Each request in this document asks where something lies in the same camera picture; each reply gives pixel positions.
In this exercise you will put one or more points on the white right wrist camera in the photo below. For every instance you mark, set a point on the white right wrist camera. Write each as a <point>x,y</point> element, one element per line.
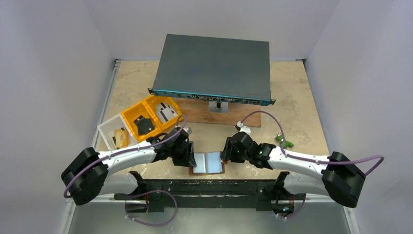
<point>240,127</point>

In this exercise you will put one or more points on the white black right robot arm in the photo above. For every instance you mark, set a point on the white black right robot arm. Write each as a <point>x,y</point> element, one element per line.
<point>334,176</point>

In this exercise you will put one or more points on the white plastic bin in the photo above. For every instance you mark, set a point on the white plastic bin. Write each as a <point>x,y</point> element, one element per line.
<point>107,128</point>

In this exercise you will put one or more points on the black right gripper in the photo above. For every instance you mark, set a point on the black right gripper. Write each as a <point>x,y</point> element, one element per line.
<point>228,152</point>

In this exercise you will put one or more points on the orange credit card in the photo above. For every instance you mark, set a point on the orange credit card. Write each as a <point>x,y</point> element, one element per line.
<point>121,138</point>

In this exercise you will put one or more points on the grey blue network switch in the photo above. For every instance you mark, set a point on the grey blue network switch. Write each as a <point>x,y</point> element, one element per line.
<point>214,69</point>

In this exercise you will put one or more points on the brown wooden board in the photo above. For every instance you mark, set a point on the brown wooden board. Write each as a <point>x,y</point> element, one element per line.
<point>197,111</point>

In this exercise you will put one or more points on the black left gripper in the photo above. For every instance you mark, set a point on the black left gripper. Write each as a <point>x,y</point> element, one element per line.
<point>184,154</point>

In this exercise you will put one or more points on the green toy figure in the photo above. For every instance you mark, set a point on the green toy figure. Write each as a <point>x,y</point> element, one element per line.
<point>280,139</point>

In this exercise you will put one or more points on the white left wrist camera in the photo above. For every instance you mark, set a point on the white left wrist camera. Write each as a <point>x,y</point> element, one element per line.
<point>184,130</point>

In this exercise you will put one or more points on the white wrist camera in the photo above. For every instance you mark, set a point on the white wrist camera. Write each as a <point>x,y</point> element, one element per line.
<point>184,130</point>
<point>240,127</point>

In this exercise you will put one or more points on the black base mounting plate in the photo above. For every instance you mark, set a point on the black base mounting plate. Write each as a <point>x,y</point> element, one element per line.
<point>259,194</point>

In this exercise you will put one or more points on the white cards in bin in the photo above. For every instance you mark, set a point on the white cards in bin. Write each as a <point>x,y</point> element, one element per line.
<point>165,112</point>

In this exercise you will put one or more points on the brown leather card holder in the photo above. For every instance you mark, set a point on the brown leather card holder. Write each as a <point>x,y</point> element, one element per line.
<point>207,164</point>

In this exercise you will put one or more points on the black card in bin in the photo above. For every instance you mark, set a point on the black card in bin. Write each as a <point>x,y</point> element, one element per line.
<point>144,125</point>

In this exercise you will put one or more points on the yellow plastic bin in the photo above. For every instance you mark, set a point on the yellow plastic bin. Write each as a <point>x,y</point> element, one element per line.
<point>146,108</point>

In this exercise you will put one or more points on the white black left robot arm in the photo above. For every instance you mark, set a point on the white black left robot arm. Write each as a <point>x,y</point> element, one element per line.
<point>94,173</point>

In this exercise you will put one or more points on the grey metal camera stand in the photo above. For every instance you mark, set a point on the grey metal camera stand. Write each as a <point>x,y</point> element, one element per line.
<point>218,106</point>

